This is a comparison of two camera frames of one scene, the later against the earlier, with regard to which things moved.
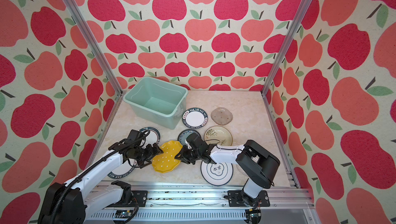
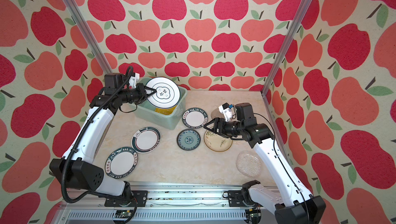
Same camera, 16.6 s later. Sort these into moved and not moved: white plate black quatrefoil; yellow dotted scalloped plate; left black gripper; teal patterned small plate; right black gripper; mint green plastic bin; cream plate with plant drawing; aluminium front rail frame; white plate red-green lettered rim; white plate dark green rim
Moved: white plate black quatrefoil; right black gripper; yellow dotted scalloped plate; left black gripper
Not moved: cream plate with plant drawing; aluminium front rail frame; teal patterned small plate; white plate dark green rim; mint green plastic bin; white plate red-green lettered rim
